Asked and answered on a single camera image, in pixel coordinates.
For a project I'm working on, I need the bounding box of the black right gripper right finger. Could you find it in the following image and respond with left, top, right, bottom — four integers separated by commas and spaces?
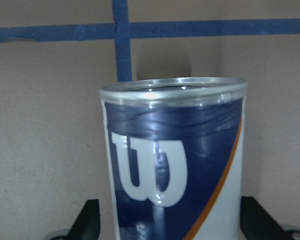
240, 196, 285, 240

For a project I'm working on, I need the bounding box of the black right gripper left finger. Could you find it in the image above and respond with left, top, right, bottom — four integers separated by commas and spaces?
67, 199, 101, 240

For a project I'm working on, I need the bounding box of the white blue tennis ball can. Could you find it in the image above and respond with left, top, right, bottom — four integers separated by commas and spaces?
100, 77, 248, 240

